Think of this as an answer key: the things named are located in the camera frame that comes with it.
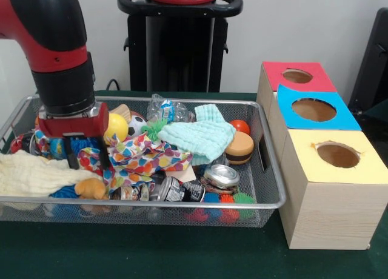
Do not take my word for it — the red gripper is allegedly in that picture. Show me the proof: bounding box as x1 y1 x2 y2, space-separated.
37 101 112 170

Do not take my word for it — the orange plush toy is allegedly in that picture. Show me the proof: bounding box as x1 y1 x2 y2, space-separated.
73 178 110 200

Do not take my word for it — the shallow clear mesh bin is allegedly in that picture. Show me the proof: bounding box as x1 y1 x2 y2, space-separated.
0 95 287 228

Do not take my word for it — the wooden box with three holes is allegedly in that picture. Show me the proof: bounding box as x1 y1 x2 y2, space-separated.
257 61 388 250

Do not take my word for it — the blue spiky ball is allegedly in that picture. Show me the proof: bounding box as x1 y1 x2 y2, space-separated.
51 136 101 160
48 185 79 200

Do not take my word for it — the large yellow ball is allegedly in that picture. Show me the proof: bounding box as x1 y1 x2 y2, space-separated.
104 113 129 144

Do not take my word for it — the colourful polka dot cloth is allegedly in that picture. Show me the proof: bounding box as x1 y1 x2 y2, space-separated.
76 133 193 192

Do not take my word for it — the cream yellow cloth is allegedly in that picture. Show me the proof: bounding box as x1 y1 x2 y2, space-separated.
0 150 89 198

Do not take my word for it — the crushed clear plastic bottle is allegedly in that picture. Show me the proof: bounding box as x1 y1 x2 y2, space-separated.
147 94 196 123

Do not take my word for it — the mint green cloth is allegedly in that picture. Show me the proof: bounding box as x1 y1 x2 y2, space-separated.
159 104 237 166

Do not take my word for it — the dark green table cloth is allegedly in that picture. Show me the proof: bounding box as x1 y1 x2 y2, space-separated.
0 90 388 279

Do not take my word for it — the crushed silver can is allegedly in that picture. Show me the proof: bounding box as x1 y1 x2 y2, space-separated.
204 164 240 189

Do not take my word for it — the toy hamburger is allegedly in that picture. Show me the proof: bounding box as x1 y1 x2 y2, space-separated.
225 131 255 165

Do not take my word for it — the red ball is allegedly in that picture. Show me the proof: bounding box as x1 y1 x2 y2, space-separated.
230 119 250 135

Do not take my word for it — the black stand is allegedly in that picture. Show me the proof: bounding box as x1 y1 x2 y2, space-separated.
352 8 388 119

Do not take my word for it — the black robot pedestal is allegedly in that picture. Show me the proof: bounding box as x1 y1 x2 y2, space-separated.
118 0 244 93

